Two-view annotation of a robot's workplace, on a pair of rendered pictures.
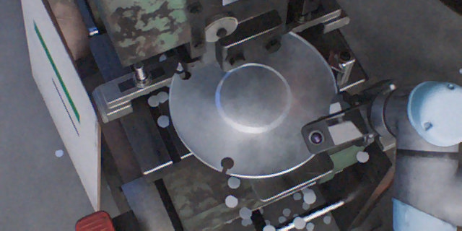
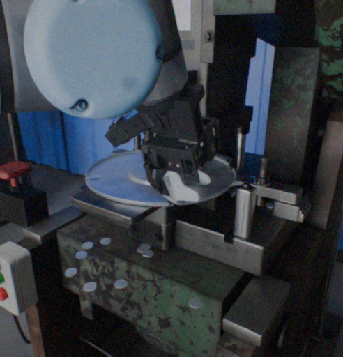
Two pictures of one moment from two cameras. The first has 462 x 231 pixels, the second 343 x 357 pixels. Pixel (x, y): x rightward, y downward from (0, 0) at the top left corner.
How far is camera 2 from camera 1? 0.99 m
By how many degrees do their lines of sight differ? 57
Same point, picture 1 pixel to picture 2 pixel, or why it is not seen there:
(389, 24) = not seen: outside the picture
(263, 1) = (187, 49)
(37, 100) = not seen: hidden behind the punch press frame
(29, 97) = not seen: hidden behind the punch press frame
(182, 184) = (88, 222)
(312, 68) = (217, 185)
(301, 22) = (255, 183)
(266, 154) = (116, 187)
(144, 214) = (54, 217)
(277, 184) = (92, 199)
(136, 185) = (74, 209)
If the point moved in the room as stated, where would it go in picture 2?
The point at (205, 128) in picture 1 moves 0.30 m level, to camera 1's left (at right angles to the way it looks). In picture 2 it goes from (116, 166) to (70, 134)
